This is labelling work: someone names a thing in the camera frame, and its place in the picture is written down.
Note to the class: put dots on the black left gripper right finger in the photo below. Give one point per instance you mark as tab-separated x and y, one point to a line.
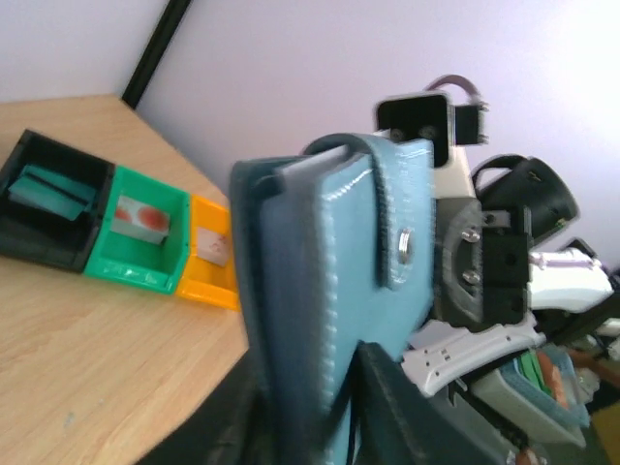
398	425

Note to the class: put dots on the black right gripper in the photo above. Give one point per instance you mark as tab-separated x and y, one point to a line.
481	264

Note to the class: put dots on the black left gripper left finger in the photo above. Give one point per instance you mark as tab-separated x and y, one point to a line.
233	425

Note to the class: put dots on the blue card holder wallet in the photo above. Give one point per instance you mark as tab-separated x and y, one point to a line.
333	248

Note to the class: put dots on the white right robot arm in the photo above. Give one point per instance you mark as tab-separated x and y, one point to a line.
570	293

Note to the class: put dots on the red white april cards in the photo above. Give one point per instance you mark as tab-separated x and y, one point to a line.
141	221

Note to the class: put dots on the teal cards in black bin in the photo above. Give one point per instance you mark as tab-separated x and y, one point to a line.
52	192

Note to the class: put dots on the orange storage bin right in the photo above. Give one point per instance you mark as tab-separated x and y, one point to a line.
209	276

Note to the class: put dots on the green storage bin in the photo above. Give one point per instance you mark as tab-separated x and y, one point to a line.
129	261

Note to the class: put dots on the black storage bin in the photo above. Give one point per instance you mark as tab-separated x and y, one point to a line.
39	237

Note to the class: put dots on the black frame post right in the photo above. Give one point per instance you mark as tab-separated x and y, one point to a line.
154	51

